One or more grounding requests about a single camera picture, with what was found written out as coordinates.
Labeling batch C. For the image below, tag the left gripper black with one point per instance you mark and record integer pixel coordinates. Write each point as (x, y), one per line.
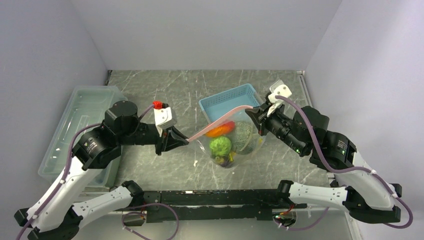
(172, 138)

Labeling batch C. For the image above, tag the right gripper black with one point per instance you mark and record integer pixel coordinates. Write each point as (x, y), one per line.
(259, 113)

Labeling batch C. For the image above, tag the clear zip top bag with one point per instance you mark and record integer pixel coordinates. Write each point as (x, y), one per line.
(200, 142)

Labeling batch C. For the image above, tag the light blue plastic basket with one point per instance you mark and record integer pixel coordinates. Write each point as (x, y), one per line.
(217, 105)

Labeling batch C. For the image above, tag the light green custard apple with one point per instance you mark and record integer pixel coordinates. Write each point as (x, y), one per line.
(220, 146)

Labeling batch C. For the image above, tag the green netted melon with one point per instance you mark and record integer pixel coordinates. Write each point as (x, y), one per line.
(245, 140)

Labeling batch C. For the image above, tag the yellow banana bunch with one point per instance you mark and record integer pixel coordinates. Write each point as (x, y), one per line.
(225, 161)

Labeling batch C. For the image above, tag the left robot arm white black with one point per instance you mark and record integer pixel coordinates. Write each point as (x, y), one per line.
(57, 215)

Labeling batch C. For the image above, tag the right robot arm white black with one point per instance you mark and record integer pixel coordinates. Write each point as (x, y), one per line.
(355, 189)

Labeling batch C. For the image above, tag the clear plastic storage bin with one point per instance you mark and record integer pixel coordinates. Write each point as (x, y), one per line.
(86, 106)

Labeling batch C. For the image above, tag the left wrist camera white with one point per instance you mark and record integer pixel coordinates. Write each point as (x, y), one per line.
(164, 116)

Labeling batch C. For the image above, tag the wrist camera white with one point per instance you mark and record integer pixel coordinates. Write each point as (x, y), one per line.
(164, 116)
(277, 89)

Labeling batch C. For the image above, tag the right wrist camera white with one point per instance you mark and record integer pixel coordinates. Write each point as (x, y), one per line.
(277, 89)

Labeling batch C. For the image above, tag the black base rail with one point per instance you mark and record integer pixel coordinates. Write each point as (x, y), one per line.
(190, 205)

